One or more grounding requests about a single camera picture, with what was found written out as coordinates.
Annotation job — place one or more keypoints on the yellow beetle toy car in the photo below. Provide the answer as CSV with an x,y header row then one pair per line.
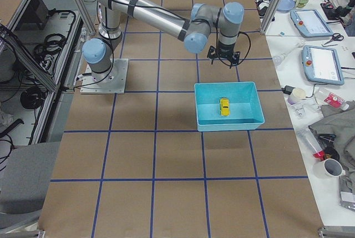
x,y
224,107

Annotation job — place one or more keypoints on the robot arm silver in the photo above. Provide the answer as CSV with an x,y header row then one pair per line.
x,y
193,32

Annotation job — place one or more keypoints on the teach pendant tablet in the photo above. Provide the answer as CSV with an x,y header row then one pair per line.
x,y
321,65
310,23

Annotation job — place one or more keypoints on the grey cloth pile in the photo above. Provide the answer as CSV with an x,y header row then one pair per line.
x,y
341,124

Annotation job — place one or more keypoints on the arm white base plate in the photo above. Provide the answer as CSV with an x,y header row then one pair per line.
x,y
115,82

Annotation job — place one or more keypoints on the light blue plate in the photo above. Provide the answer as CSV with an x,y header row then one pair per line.
x,y
285,6

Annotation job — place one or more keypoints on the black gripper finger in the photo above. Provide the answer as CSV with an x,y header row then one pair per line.
x,y
212,59
233,61

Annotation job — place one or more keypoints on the light bulb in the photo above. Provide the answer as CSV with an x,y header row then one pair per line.
x,y
278,59

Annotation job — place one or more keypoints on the black scissors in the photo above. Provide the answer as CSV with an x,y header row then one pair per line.
x,y
335,37

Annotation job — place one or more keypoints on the upper teach pendant tablet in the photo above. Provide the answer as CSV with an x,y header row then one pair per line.
x,y
310,23

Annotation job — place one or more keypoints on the white mug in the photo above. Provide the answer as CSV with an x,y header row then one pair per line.
x,y
328,168

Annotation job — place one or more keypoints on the turquoise plastic bin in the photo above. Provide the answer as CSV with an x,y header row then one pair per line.
x,y
245,108

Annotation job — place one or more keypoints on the lower teach pendant tablet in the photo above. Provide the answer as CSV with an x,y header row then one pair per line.
x,y
321,65

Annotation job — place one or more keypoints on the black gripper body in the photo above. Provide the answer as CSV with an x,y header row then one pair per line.
x,y
225,51

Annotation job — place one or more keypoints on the aluminium frame post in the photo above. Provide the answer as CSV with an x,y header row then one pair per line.
x,y
273,2

